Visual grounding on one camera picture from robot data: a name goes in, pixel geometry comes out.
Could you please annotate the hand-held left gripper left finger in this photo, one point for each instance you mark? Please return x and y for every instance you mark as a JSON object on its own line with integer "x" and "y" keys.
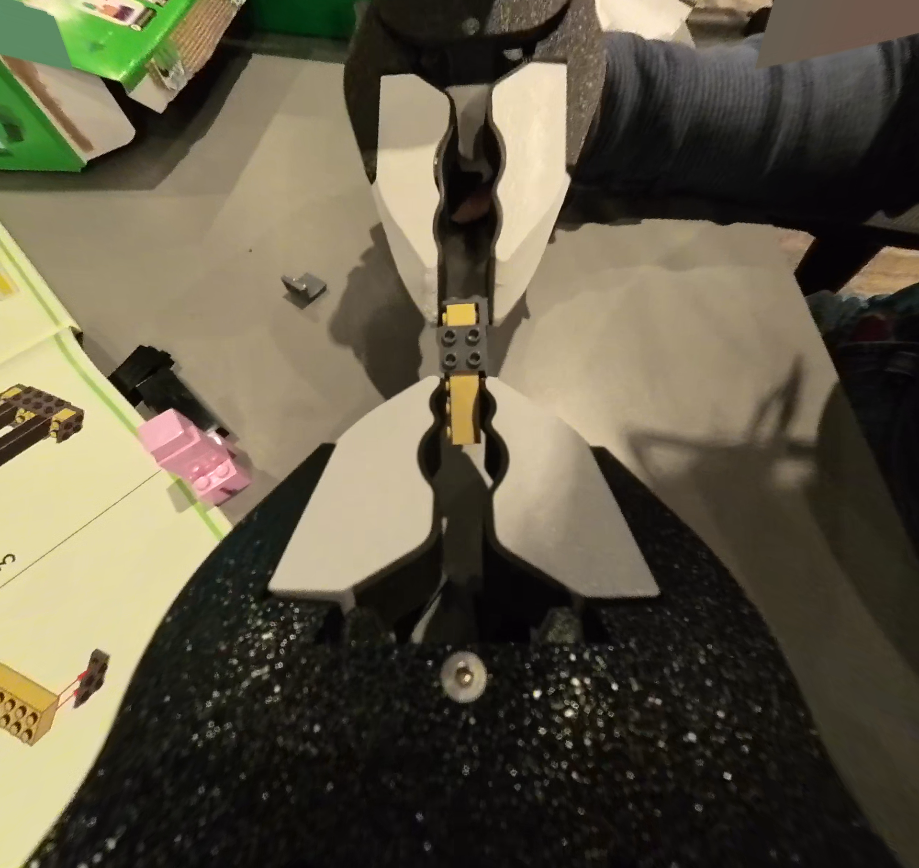
{"x": 352, "y": 516}

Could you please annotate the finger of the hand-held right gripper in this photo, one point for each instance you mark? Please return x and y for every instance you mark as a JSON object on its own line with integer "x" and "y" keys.
{"x": 406, "y": 164}
{"x": 535, "y": 157}

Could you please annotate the pink brick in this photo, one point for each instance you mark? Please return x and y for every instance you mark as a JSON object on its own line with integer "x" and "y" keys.
{"x": 187, "y": 451}

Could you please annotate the green toy box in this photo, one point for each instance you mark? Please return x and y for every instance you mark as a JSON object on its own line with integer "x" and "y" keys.
{"x": 43, "y": 143}

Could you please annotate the dark grey square brick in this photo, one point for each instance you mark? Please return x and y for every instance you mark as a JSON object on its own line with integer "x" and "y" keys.
{"x": 463, "y": 347}

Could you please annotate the pale green instruction booklet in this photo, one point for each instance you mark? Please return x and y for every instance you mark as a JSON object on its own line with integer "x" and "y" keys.
{"x": 86, "y": 523}

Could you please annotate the dark brown table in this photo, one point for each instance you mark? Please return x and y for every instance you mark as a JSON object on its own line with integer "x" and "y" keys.
{"x": 825, "y": 265}

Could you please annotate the grey desk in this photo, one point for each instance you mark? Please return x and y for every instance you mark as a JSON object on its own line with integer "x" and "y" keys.
{"x": 682, "y": 322}

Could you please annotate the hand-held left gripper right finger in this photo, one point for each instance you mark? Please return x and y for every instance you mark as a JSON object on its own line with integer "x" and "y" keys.
{"x": 567, "y": 516}

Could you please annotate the small grey bracket brick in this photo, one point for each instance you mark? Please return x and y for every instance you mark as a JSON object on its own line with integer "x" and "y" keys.
{"x": 301, "y": 290}

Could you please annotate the yellow and grey brick assembly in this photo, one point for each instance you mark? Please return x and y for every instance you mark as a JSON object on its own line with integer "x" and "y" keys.
{"x": 463, "y": 408}

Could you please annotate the black brick assembly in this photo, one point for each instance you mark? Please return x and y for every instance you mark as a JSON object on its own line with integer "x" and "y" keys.
{"x": 154, "y": 379}

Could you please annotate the person's right forearm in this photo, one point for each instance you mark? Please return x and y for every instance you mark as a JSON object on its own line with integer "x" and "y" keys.
{"x": 718, "y": 135}

